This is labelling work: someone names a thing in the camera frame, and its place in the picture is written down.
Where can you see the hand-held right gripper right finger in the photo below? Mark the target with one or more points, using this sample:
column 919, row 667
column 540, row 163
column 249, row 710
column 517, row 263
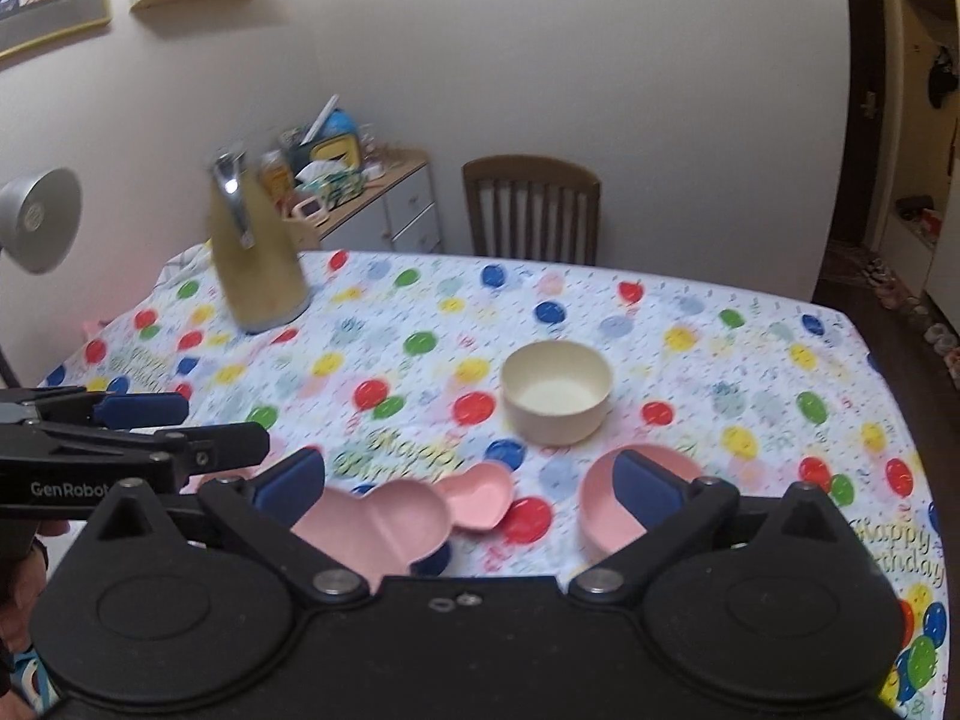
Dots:
column 645, row 487

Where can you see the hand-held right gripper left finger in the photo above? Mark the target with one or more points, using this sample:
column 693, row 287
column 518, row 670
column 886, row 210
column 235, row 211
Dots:
column 289, row 484

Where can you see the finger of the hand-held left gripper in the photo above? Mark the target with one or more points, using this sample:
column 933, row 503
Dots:
column 142, row 409
column 225, row 444

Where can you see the pink bowl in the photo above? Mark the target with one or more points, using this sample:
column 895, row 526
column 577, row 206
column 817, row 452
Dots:
column 600, row 502

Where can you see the pink bear-shaped plate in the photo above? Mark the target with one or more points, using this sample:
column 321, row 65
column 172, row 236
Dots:
column 382, row 532

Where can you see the beige bowl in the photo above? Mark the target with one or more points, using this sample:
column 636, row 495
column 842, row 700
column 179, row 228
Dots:
column 555, row 405

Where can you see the small pink heart dish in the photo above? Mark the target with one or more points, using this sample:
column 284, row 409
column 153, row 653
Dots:
column 476, row 499

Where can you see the person's left hand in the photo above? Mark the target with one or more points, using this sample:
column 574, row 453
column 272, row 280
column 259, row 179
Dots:
column 19, row 607

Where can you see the balloon printed tablecloth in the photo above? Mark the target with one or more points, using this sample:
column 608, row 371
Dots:
column 420, row 330

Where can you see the grey desk lamp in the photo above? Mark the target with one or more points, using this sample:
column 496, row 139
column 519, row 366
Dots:
column 41, row 217

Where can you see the small pink and white device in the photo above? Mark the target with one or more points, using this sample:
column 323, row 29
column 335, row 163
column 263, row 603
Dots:
column 309, row 211

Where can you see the orange bottle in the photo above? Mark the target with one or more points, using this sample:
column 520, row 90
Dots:
column 275, row 174

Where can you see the green tissue pack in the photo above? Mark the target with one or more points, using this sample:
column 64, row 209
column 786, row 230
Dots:
column 334, row 186

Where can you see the white side cabinet wooden top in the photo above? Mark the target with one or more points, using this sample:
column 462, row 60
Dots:
column 405, row 217

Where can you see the row of shoes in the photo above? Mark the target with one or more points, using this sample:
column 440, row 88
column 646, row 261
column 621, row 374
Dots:
column 915, row 315

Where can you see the blue and yellow toy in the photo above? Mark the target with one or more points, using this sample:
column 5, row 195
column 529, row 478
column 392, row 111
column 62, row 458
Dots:
column 337, row 139

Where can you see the clear glasses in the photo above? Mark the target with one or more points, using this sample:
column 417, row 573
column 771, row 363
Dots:
column 379, row 150

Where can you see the brown wooden chair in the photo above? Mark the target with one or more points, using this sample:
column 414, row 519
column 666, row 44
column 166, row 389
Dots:
column 532, row 172

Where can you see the red items in niche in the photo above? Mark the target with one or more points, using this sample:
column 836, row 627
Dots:
column 919, row 216

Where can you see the white lower cabinet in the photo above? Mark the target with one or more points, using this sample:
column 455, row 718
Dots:
column 946, row 240

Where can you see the dark door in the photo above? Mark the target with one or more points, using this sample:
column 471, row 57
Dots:
column 870, row 90

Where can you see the black hanging bag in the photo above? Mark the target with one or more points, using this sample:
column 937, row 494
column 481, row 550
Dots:
column 943, row 79

